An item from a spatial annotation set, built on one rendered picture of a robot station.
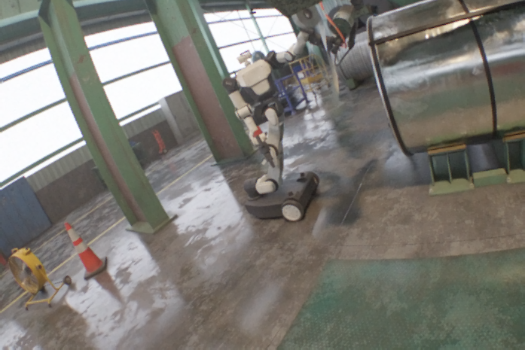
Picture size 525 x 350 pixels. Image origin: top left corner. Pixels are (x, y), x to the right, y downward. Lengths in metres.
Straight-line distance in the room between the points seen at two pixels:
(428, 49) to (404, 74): 0.23
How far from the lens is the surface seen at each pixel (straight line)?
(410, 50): 1.89
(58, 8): 4.24
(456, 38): 1.88
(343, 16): 1.92
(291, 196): 2.42
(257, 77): 2.27
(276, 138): 2.40
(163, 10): 5.73
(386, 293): 1.61
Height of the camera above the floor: 1.24
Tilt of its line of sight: 15 degrees down
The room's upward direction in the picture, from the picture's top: 24 degrees counter-clockwise
